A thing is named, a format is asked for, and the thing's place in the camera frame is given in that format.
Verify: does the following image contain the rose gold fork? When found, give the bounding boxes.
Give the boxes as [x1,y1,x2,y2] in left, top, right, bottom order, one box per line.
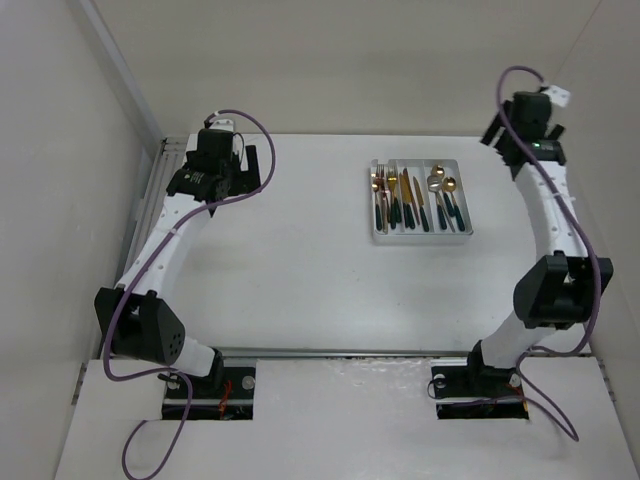
[376,164,390,234]
[381,184,392,234]

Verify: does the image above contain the white three-compartment cutlery tray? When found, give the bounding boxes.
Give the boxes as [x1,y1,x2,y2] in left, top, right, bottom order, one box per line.
[370,159,473,246]

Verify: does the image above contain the aluminium rail frame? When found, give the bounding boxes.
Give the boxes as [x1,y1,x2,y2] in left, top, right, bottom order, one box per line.
[97,137,189,361]

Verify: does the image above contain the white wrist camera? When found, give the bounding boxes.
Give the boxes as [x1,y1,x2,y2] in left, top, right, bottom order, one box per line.
[541,85,571,108]
[204,116,237,133]

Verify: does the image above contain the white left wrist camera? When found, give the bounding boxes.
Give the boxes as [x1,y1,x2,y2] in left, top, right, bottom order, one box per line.
[204,116,237,133]

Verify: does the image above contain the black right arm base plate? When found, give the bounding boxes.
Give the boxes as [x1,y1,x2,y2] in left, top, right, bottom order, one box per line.
[430,359,529,420]

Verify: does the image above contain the gold spoon green handle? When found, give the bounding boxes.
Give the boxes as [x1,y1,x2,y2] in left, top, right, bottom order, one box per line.
[443,177,465,232]
[431,165,454,217]
[435,191,448,231]

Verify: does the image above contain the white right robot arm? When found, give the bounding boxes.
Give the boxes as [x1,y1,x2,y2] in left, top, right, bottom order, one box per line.
[463,91,614,397]

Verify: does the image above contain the gold fork green handle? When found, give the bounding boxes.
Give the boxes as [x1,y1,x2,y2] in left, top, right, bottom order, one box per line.
[386,164,398,211]
[387,168,402,229]
[371,173,384,232]

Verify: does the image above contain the silver slotted spoon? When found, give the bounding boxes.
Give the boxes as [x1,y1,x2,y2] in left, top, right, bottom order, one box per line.
[427,175,455,232]

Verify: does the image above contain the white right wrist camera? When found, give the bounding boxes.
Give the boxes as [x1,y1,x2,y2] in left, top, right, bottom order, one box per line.
[541,85,571,108]

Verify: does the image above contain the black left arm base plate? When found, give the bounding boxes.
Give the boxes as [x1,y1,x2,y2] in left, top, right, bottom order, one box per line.
[158,358,257,421]

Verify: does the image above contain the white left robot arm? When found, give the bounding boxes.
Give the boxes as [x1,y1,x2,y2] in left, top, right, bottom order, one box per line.
[94,120,261,397]

